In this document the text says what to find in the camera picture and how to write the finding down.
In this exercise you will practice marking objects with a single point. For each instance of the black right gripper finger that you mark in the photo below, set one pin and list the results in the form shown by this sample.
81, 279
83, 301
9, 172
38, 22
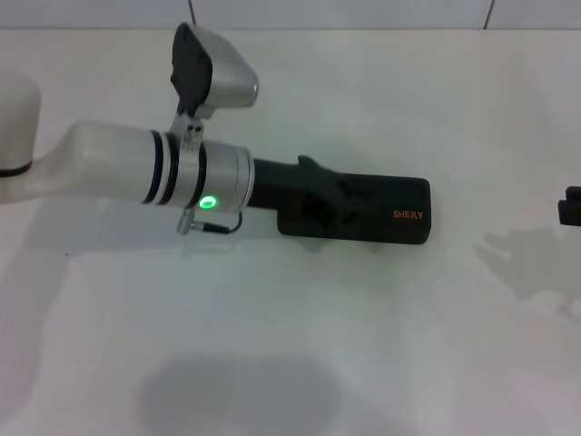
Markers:
574, 193
570, 212

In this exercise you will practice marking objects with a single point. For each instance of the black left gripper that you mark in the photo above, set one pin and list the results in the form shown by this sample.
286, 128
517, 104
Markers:
281, 191

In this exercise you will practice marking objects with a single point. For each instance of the black glasses case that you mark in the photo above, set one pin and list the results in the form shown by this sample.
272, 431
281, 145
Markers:
399, 200

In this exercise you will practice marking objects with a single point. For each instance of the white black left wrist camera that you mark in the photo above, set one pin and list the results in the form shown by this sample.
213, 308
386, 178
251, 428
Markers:
227, 68

